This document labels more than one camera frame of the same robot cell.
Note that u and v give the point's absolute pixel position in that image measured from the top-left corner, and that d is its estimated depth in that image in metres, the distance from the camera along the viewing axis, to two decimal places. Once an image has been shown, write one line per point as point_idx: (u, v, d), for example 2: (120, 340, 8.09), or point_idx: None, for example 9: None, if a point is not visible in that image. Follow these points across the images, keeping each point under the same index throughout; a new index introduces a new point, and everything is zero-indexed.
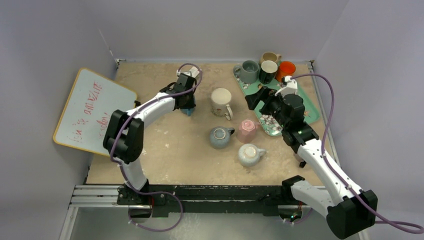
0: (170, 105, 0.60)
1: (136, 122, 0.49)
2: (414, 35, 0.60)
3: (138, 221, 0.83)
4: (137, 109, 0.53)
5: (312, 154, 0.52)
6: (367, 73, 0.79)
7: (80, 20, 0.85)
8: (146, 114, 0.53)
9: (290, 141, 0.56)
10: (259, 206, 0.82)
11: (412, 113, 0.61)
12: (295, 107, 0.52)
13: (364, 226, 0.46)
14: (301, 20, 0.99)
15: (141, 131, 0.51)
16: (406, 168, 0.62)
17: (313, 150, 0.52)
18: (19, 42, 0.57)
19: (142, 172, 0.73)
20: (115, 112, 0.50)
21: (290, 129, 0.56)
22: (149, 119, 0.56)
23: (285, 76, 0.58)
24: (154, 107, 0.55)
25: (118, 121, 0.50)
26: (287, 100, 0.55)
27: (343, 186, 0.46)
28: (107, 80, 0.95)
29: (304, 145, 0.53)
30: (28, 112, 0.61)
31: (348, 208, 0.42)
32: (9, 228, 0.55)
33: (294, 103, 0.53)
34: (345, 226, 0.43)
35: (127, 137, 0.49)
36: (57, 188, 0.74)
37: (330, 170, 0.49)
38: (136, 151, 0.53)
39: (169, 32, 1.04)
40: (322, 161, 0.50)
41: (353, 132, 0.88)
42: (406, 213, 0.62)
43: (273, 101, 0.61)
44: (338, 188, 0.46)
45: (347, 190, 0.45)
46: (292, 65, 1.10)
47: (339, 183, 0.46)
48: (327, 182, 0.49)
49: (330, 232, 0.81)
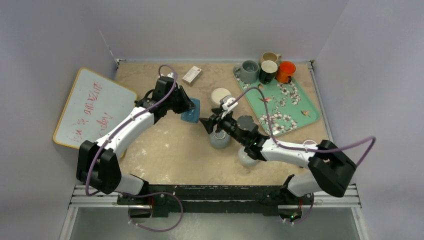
0: (150, 120, 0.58)
1: (108, 153, 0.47)
2: (415, 34, 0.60)
3: (138, 221, 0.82)
4: (108, 138, 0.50)
5: (271, 150, 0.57)
6: (366, 73, 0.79)
7: (79, 20, 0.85)
8: (119, 140, 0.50)
9: (255, 156, 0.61)
10: (259, 207, 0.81)
11: (411, 114, 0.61)
12: (248, 128, 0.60)
13: (351, 172, 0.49)
14: (301, 20, 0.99)
15: (114, 162, 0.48)
16: (406, 169, 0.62)
17: (270, 146, 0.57)
18: (17, 41, 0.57)
19: (136, 178, 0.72)
20: (84, 144, 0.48)
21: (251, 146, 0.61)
22: (125, 144, 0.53)
23: (224, 104, 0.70)
24: (128, 131, 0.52)
25: (88, 153, 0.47)
26: (242, 123, 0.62)
27: (304, 152, 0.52)
28: (107, 80, 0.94)
29: (262, 149, 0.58)
30: (28, 112, 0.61)
31: (317, 164, 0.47)
32: (9, 228, 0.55)
33: (245, 124, 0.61)
34: (329, 179, 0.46)
35: (100, 168, 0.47)
36: (57, 188, 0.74)
37: (290, 151, 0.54)
38: (114, 180, 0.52)
39: (169, 31, 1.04)
40: (281, 151, 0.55)
41: (352, 133, 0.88)
42: (407, 214, 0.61)
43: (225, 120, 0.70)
44: (302, 155, 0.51)
45: (307, 152, 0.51)
46: (292, 65, 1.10)
47: (299, 152, 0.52)
48: (295, 161, 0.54)
49: (330, 232, 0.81)
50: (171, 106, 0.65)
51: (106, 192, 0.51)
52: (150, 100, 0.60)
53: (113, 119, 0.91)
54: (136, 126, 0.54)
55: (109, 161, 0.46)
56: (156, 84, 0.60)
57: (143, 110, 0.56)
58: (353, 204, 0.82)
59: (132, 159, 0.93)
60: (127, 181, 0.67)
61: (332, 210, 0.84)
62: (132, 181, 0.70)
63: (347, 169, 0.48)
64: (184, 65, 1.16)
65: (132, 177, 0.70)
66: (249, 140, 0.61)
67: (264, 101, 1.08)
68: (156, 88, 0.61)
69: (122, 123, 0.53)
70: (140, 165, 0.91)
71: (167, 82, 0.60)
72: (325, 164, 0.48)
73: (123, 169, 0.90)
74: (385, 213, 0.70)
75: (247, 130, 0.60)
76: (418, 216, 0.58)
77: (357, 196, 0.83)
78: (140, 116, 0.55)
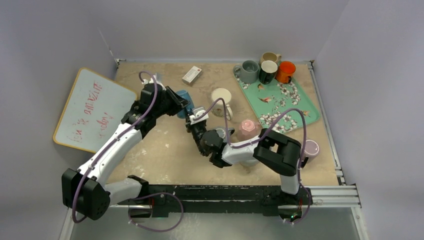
0: (137, 136, 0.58)
1: (92, 181, 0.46)
2: (414, 34, 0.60)
3: (138, 221, 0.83)
4: (91, 164, 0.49)
5: (228, 153, 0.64)
6: (367, 73, 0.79)
7: (79, 19, 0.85)
8: (103, 166, 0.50)
9: (221, 165, 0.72)
10: (258, 207, 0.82)
11: (411, 114, 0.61)
12: (216, 145, 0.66)
13: (294, 148, 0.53)
14: (301, 20, 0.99)
15: (99, 190, 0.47)
16: (406, 169, 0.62)
17: (227, 151, 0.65)
18: (17, 41, 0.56)
19: (133, 183, 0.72)
20: (67, 173, 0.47)
21: (216, 157, 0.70)
22: (111, 167, 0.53)
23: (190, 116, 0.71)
24: (110, 155, 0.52)
25: (71, 182, 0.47)
26: (208, 139, 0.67)
27: (251, 145, 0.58)
28: (107, 79, 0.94)
29: (223, 155, 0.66)
30: (28, 112, 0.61)
31: (260, 153, 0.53)
32: (10, 228, 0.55)
33: (213, 141, 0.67)
34: (273, 162, 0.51)
35: (86, 196, 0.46)
36: (59, 188, 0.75)
37: (240, 149, 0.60)
38: (102, 206, 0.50)
39: (169, 31, 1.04)
40: (234, 152, 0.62)
41: (353, 132, 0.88)
42: (407, 214, 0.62)
43: (195, 125, 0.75)
44: (249, 149, 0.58)
45: (253, 145, 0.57)
46: (292, 65, 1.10)
47: (246, 147, 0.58)
48: (249, 155, 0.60)
49: (331, 232, 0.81)
50: (161, 113, 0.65)
51: (95, 218, 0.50)
52: (136, 114, 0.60)
53: (113, 120, 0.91)
54: (121, 147, 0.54)
55: (93, 189, 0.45)
56: (141, 95, 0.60)
57: (128, 127, 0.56)
58: (352, 203, 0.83)
59: (132, 159, 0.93)
60: (123, 190, 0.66)
61: (332, 210, 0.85)
62: (128, 188, 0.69)
63: (291, 146, 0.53)
64: (185, 66, 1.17)
65: (127, 185, 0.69)
66: (215, 152, 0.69)
67: (264, 101, 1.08)
68: (141, 99, 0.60)
69: (106, 145, 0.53)
70: (139, 165, 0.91)
71: (152, 93, 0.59)
72: (268, 151, 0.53)
73: (123, 169, 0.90)
74: (385, 214, 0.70)
75: (214, 147, 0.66)
76: (419, 216, 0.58)
77: (357, 196, 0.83)
78: (125, 134, 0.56)
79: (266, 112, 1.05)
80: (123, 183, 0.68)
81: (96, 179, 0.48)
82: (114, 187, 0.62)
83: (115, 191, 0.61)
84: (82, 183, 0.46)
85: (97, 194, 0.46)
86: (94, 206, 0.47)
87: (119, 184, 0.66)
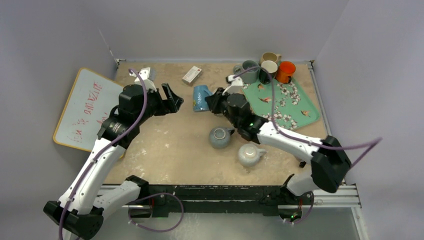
0: (120, 150, 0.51)
1: (73, 215, 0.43)
2: (414, 34, 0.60)
3: (138, 221, 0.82)
4: (69, 196, 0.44)
5: (270, 135, 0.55)
6: (367, 73, 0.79)
7: (79, 20, 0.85)
8: (83, 195, 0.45)
9: (249, 137, 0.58)
10: (259, 207, 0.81)
11: (411, 114, 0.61)
12: (241, 106, 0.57)
13: (345, 170, 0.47)
14: (301, 20, 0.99)
15: (85, 219, 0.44)
16: (406, 169, 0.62)
17: (268, 131, 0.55)
18: (17, 41, 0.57)
19: (132, 188, 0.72)
20: (48, 206, 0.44)
21: (243, 125, 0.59)
22: (95, 191, 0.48)
23: (228, 76, 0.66)
24: (90, 182, 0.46)
25: (53, 216, 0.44)
26: (232, 101, 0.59)
27: (307, 144, 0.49)
28: (107, 79, 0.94)
29: (259, 132, 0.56)
30: (28, 111, 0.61)
31: (321, 163, 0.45)
32: (11, 228, 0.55)
33: (238, 102, 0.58)
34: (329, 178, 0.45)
35: (72, 229, 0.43)
36: (59, 188, 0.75)
37: (290, 140, 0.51)
38: (95, 226, 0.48)
39: (169, 31, 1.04)
40: (280, 138, 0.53)
41: (353, 132, 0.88)
42: (407, 214, 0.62)
43: (221, 99, 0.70)
44: (304, 147, 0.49)
45: (311, 147, 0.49)
46: (292, 65, 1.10)
47: (302, 144, 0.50)
48: (295, 151, 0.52)
49: (330, 232, 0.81)
50: (147, 115, 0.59)
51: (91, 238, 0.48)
52: (116, 123, 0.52)
53: None
54: (100, 169, 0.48)
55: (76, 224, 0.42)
56: (119, 101, 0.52)
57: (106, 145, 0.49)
58: (352, 204, 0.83)
59: (132, 159, 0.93)
60: (121, 197, 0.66)
61: (332, 210, 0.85)
62: (127, 194, 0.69)
63: (344, 169, 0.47)
64: (185, 66, 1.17)
65: (125, 191, 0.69)
66: (241, 118, 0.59)
67: (264, 101, 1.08)
68: (120, 105, 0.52)
69: (83, 170, 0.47)
70: (139, 165, 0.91)
71: (132, 98, 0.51)
72: (327, 163, 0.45)
73: (123, 169, 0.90)
74: (385, 212, 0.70)
75: (237, 108, 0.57)
76: (419, 215, 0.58)
77: (357, 196, 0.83)
78: (103, 153, 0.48)
79: (266, 112, 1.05)
80: (120, 190, 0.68)
81: (78, 211, 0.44)
82: (111, 198, 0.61)
83: (112, 202, 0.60)
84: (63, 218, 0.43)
85: (82, 227, 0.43)
86: (84, 232, 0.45)
87: (118, 192, 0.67)
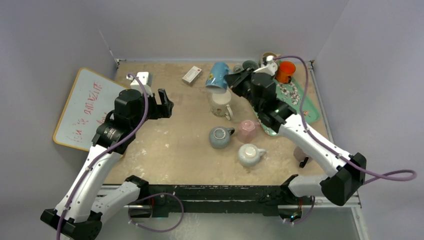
0: (116, 156, 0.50)
1: (70, 224, 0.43)
2: (414, 34, 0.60)
3: (138, 221, 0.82)
4: (65, 204, 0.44)
5: (295, 131, 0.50)
6: (367, 73, 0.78)
7: (79, 20, 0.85)
8: (79, 204, 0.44)
9: (270, 123, 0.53)
10: (259, 206, 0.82)
11: (411, 114, 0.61)
12: (266, 87, 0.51)
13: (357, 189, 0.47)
14: (301, 20, 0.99)
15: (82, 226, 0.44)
16: (406, 169, 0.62)
17: (295, 127, 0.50)
18: (17, 40, 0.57)
19: (132, 189, 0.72)
20: (45, 215, 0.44)
21: (265, 109, 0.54)
22: (91, 198, 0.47)
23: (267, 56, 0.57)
24: (85, 190, 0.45)
25: (50, 224, 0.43)
26: (257, 79, 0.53)
27: (335, 157, 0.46)
28: (107, 79, 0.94)
29: (284, 124, 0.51)
30: (28, 111, 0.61)
31: (343, 180, 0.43)
32: (12, 228, 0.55)
33: (264, 82, 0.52)
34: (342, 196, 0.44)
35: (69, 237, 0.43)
36: (59, 188, 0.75)
37: (318, 146, 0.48)
38: (93, 232, 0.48)
39: (169, 31, 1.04)
40: (309, 139, 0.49)
41: (353, 132, 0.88)
42: (407, 214, 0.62)
43: (245, 80, 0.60)
44: (330, 159, 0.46)
45: (338, 160, 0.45)
46: (292, 65, 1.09)
47: (329, 154, 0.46)
48: (317, 156, 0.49)
49: (330, 231, 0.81)
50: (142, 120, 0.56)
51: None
52: (110, 129, 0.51)
53: None
54: (95, 177, 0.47)
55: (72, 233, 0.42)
56: (115, 106, 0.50)
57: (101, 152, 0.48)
58: (352, 204, 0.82)
59: (132, 159, 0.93)
60: (120, 198, 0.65)
61: (332, 209, 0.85)
62: (126, 195, 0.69)
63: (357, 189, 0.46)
64: (184, 65, 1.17)
65: (125, 193, 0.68)
66: (265, 101, 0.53)
67: None
68: (116, 110, 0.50)
69: (79, 178, 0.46)
70: (139, 165, 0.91)
71: (128, 103, 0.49)
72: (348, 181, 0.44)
73: (123, 169, 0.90)
74: (385, 212, 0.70)
75: (261, 88, 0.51)
76: (419, 215, 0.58)
77: (357, 196, 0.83)
78: (98, 161, 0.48)
79: None
80: (120, 192, 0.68)
81: (75, 220, 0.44)
82: (109, 201, 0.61)
83: (111, 205, 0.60)
84: (60, 227, 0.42)
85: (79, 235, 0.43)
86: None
87: (118, 194, 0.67)
